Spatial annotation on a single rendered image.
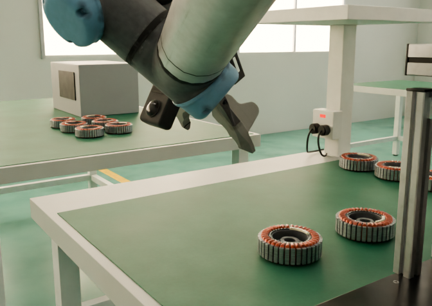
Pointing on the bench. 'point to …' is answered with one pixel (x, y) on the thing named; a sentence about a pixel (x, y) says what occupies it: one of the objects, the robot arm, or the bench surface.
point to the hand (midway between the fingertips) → (216, 144)
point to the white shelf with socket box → (341, 61)
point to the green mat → (245, 238)
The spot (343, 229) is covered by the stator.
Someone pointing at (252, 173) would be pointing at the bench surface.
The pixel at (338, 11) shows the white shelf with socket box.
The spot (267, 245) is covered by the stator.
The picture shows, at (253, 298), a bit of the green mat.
